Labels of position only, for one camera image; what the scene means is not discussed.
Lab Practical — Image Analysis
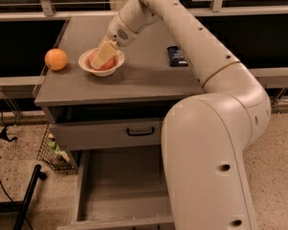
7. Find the open grey middle drawer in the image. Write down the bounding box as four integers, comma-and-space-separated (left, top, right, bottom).
58, 146, 176, 230

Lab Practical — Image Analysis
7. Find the black drawer handle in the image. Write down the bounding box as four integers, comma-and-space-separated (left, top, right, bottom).
126, 126, 155, 137

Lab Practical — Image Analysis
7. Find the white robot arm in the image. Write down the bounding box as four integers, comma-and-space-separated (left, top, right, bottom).
91, 0, 271, 230

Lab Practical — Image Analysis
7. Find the black stand leg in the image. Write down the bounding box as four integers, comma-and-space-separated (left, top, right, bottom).
0, 164, 47, 230

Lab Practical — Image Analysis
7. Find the black wire basket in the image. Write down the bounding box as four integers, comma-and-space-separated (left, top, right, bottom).
36, 126, 78, 173

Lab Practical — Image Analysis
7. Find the white bowl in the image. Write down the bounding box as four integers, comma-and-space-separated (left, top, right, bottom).
78, 48, 125, 77

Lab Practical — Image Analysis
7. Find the red apple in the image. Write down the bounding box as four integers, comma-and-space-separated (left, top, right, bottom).
89, 49, 114, 71

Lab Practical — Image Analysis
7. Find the orange fruit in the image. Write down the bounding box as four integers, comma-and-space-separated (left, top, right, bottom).
44, 48, 67, 71

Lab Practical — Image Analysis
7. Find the grey top drawer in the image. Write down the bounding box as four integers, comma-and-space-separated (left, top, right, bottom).
50, 118, 161, 150

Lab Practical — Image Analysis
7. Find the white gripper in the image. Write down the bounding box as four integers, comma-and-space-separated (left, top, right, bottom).
93, 12, 138, 70

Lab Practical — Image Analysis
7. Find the dark blue snack bar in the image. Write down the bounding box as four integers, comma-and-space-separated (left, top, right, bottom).
167, 46, 188, 67

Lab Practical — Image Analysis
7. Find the black floor cable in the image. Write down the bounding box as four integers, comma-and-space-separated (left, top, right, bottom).
0, 89, 20, 151

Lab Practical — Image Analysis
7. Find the grey drawer cabinet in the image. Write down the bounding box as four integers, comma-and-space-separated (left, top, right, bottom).
32, 13, 209, 230

